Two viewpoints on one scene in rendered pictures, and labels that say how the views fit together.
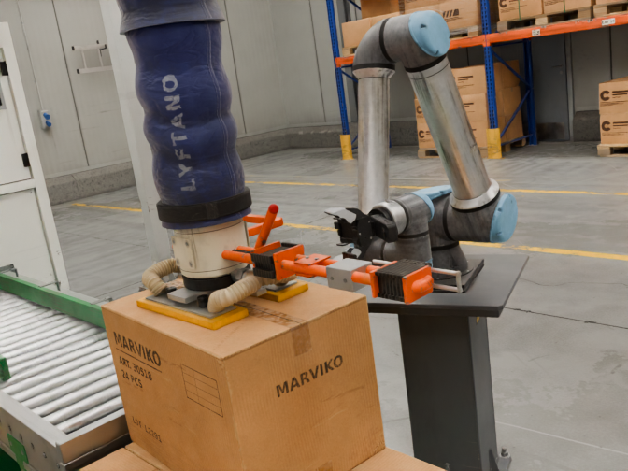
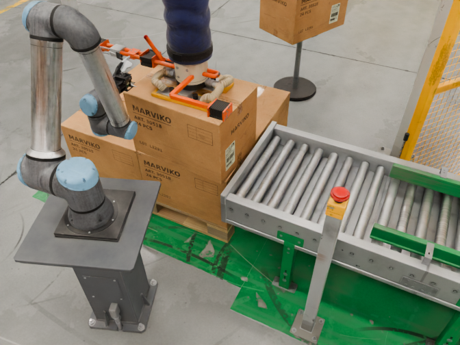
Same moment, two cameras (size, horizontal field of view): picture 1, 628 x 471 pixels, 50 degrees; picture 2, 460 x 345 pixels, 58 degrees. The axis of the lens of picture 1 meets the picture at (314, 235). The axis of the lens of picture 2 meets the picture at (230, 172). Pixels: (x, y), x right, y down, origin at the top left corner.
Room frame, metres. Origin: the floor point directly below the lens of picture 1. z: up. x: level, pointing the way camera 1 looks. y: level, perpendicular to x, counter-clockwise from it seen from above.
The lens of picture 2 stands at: (3.47, -0.25, 2.15)
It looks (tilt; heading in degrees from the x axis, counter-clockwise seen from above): 44 degrees down; 159
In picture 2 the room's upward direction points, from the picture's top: 1 degrees counter-clockwise
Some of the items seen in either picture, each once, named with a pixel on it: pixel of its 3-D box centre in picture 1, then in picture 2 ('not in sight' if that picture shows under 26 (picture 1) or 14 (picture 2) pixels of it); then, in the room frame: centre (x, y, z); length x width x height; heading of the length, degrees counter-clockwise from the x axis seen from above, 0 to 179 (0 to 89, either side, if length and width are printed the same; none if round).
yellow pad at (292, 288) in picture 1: (249, 278); (183, 95); (1.68, 0.18, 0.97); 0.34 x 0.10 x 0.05; 42
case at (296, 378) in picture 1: (237, 374); (193, 119); (1.60, 0.24, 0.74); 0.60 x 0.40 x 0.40; 38
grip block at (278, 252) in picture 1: (278, 260); (150, 58); (1.43, 0.08, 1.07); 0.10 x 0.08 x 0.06; 132
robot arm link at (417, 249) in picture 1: (410, 252); (100, 122); (1.74, -0.25, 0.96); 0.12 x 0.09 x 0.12; 47
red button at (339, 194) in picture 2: not in sight; (339, 195); (2.62, 0.50, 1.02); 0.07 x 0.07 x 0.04
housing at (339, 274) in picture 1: (349, 274); (118, 50); (1.27, -0.06, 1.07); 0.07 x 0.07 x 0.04; 42
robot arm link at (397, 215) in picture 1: (386, 218); not in sight; (1.67, -0.19, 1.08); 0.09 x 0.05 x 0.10; 42
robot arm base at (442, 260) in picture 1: (436, 255); (89, 205); (2.13, -0.39, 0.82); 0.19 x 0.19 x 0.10
